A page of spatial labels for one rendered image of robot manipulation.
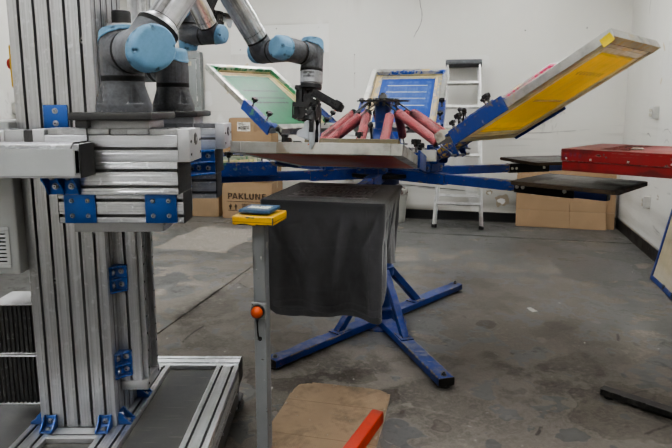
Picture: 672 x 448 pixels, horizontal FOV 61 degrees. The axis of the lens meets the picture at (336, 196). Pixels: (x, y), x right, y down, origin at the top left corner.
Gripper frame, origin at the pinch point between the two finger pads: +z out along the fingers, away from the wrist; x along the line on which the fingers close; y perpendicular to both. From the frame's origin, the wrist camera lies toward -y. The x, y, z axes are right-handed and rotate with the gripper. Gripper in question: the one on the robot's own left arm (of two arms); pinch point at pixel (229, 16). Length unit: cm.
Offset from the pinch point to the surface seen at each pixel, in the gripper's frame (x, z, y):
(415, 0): -44, 402, -69
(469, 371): 128, 41, 152
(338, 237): 86, -48, 74
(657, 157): 182, 14, 34
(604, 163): 165, 20, 40
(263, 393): 81, -79, 121
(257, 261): 74, -80, 78
